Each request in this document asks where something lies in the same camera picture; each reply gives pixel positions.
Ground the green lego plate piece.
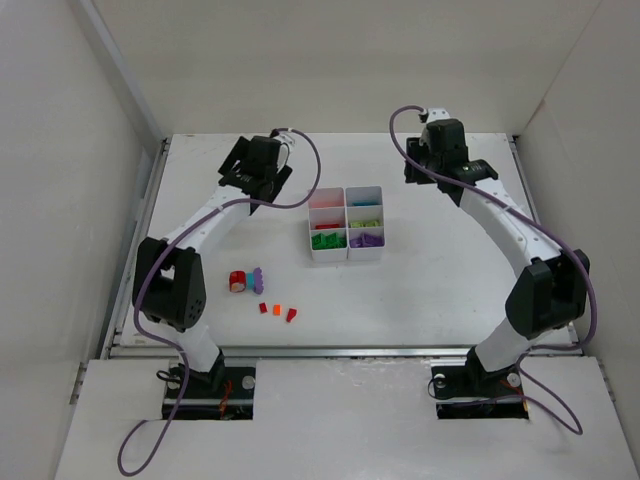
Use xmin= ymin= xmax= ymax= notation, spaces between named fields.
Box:
xmin=311 ymin=233 xmax=327 ymax=250

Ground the red cylinder lego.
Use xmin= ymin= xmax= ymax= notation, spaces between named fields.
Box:
xmin=229 ymin=270 xmax=247 ymax=293

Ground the purple flower lego piece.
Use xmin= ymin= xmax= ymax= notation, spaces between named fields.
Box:
xmin=251 ymin=267 xmax=264 ymax=295

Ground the red slope lego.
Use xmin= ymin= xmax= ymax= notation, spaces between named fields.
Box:
xmin=286 ymin=308 xmax=297 ymax=323

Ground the blue lego brick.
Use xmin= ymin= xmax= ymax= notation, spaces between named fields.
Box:
xmin=348 ymin=199 xmax=380 ymax=208

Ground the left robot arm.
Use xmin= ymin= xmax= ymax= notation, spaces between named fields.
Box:
xmin=132 ymin=131 xmax=295 ymax=389

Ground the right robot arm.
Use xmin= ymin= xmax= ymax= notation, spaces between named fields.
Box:
xmin=404 ymin=109 xmax=590 ymax=397

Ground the left white compartment tray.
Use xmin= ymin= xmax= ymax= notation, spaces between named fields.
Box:
xmin=307 ymin=187 xmax=348 ymax=263

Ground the white compartment tray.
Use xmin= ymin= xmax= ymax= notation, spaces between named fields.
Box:
xmin=345 ymin=186 xmax=386 ymax=262
xmin=307 ymin=187 xmax=348 ymax=263

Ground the right white compartment tray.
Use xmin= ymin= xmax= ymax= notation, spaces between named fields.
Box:
xmin=345 ymin=186 xmax=386 ymax=262

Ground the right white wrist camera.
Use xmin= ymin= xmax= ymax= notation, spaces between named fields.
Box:
xmin=419 ymin=107 xmax=450 ymax=124

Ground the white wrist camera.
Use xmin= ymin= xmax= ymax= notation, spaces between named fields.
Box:
xmin=419 ymin=107 xmax=450 ymax=124
xmin=270 ymin=129 xmax=296 ymax=150

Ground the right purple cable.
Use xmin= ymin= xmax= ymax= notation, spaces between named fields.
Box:
xmin=388 ymin=104 xmax=597 ymax=436

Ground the purple cable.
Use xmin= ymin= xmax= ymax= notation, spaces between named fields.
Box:
xmin=116 ymin=127 xmax=322 ymax=476
xmin=388 ymin=104 xmax=597 ymax=436

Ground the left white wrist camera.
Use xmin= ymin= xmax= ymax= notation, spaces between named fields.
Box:
xmin=270 ymin=129 xmax=296 ymax=150

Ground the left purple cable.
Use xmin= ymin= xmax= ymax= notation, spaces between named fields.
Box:
xmin=116 ymin=127 xmax=322 ymax=476

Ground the left side metal rail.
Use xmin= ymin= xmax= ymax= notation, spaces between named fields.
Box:
xmin=95 ymin=138 xmax=170 ymax=359

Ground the metal rail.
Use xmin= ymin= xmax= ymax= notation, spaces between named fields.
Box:
xmin=95 ymin=138 xmax=170 ymax=359
xmin=109 ymin=344 xmax=581 ymax=360

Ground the metal rail front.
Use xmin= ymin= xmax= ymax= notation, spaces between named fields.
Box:
xmin=109 ymin=344 xmax=581 ymax=360

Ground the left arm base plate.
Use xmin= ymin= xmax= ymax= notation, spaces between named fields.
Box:
xmin=174 ymin=366 xmax=256 ymax=421

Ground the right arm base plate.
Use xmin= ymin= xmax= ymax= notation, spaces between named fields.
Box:
xmin=429 ymin=365 xmax=529 ymax=420

